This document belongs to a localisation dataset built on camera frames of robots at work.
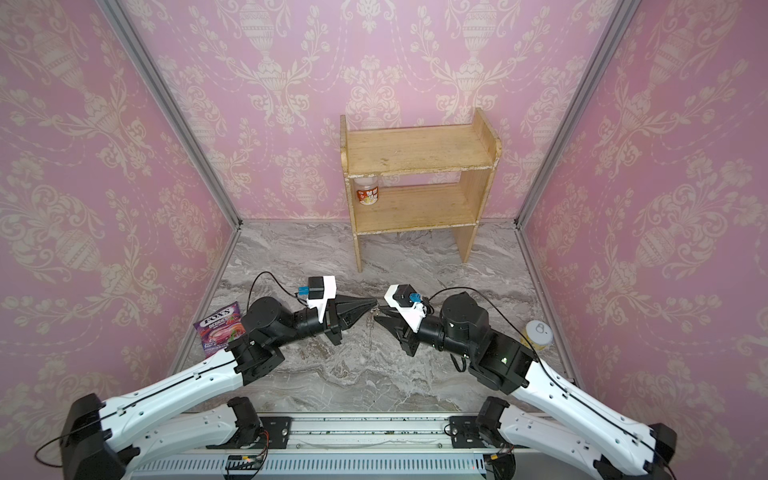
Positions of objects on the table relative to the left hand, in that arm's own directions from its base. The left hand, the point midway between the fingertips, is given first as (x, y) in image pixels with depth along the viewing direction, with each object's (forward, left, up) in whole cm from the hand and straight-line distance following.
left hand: (374, 307), depth 58 cm
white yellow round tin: (+8, -46, -29) cm, 55 cm away
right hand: (+1, -1, -4) cm, 4 cm away
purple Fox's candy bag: (+9, +49, -33) cm, 60 cm away
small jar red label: (+45, +5, -8) cm, 46 cm away
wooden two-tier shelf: (+62, -9, -16) cm, 64 cm away
